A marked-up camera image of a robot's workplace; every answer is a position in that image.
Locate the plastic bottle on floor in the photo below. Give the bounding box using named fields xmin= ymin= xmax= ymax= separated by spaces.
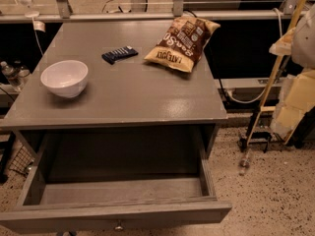
xmin=239 ymin=150 xmax=251 ymax=176

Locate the dark blue snack bar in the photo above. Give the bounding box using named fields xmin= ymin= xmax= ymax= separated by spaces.
xmin=101 ymin=46 xmax=138 ymax=65

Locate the clear plastic water bottle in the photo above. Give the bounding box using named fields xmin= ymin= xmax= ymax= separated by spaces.
xmin=1 ymin=61 xmax=23 ymax=91

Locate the grey metal rail frame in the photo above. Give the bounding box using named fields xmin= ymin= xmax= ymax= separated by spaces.
xmin=0 ymin=0 xmax=309 ymax=24

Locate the grey cabinet table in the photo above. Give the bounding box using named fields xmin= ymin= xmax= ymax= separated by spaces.
xmin=0 ymin=19 xmax=229 ymax=189

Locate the black wire basket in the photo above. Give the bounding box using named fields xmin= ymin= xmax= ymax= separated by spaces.
xmin=9 ymin=146 xmax=34 ymax=176

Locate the metal drawer knob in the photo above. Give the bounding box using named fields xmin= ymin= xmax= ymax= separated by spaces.
xmin=114 ymin=221 xmax=124 ymax=231

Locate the brown chip bag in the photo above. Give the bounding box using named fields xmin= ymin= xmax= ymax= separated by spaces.
xmin=145 ymin=17 xmax=221 ymax=73

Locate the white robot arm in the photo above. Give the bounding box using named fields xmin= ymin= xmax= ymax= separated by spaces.
xmin=269 ymin=5 xmax=315 ymax=69

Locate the open grey top drawer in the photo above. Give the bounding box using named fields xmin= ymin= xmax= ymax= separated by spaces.
xmin=0 ymin=127 xmax=231 ymax=234

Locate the white bowl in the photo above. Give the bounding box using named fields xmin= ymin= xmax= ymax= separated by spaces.
xmin=40 ymin=60 xmax=89 ymax=98

